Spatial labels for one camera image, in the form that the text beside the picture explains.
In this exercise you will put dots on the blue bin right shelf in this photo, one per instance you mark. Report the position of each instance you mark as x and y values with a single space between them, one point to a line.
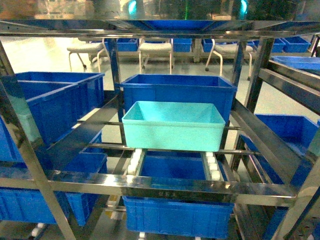
297 132

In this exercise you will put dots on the white stool right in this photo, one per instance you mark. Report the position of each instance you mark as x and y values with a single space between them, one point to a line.
221 49

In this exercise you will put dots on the white stool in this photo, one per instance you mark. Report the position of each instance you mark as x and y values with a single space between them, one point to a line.
155 46
221 49
90 46

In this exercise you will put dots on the blue bin lower left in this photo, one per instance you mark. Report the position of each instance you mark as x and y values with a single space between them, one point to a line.
29 205

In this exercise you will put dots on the teal plastic bin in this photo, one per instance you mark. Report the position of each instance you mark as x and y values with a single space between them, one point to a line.
173 126

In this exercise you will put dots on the blue bin behind teal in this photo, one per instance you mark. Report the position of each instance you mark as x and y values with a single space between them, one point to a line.
180 88

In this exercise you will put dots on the white stool left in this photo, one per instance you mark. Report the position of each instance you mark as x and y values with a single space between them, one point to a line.
90 46

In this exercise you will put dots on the blue bin lower centre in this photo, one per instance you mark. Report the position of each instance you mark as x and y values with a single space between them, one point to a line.
172 217

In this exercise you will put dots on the white stool centre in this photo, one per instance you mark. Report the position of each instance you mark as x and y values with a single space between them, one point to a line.
155 46

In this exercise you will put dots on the blue bin left shelf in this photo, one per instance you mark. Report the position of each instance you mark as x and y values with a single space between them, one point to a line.
49 104

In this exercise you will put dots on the blue bin shelf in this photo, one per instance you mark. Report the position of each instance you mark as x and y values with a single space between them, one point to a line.
49 104
297 132

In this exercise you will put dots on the steel rack frame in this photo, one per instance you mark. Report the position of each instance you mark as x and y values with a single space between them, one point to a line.
304 87

